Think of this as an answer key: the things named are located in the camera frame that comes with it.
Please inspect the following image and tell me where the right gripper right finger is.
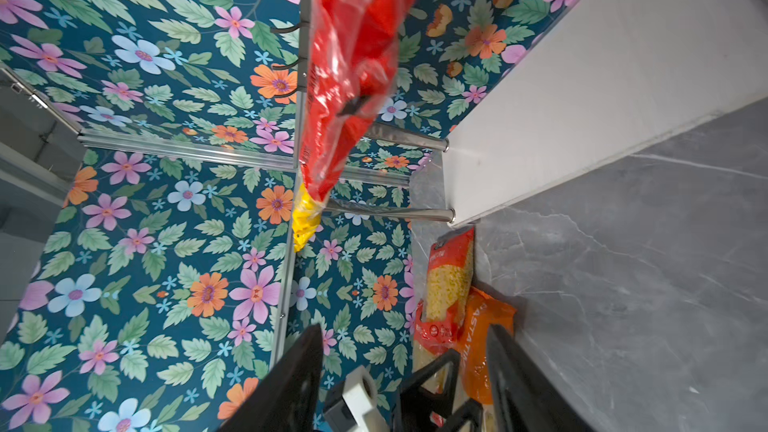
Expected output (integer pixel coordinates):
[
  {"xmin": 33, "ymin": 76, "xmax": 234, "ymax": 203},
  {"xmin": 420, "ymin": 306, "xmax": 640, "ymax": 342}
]
[{"xmin": 486, "ymin": 325, "xmax": 593, "ymax": 432}]

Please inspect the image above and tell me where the red macaroni bag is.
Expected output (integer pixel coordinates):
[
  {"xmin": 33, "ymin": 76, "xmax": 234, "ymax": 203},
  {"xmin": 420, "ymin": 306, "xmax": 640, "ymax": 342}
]
[{"xmin": 413, "ymin": 226, "xmax": 475, "ymax": 372}]

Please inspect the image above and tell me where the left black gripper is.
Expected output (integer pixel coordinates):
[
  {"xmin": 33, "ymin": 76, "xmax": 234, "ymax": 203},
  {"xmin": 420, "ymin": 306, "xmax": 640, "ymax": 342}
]
[{"xmin": 391, "ymin": 350, "xmax": 483, "ymax": 432}]

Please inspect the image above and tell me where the orange macaroni bag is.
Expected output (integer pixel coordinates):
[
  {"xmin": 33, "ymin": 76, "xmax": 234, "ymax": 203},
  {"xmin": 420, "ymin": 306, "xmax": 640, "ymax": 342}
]
[{"xmin": 456, "ymin": 287, "xmax": 516, "ymax": 405}]

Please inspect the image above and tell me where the metal hook rail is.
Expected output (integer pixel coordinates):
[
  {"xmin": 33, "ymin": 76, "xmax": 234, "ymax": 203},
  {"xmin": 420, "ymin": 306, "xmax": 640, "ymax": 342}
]
[{"xmin": 270, "ymin": 0, "xmax": 311, "ymax": 93}]

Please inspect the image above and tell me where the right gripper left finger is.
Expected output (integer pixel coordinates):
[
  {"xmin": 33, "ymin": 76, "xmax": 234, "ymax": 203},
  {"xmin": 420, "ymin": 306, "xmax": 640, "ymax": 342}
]
[{"xmin": 220, "ymin": 324, "xmax": 324, "ymax": 432}]

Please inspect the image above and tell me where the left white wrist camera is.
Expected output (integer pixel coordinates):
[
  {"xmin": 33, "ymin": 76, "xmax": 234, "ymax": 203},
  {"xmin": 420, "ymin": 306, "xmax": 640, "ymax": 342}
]
[{"xmin": 323, "ymin": 366, "xmax": 390, "ymax": 432}]

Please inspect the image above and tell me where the white two-tier shelf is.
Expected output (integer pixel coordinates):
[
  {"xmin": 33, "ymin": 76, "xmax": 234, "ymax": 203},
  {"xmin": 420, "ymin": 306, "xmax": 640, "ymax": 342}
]
[{"xmin": 329, "ymin": 0, "xmax": 767, "ymax": 223}]

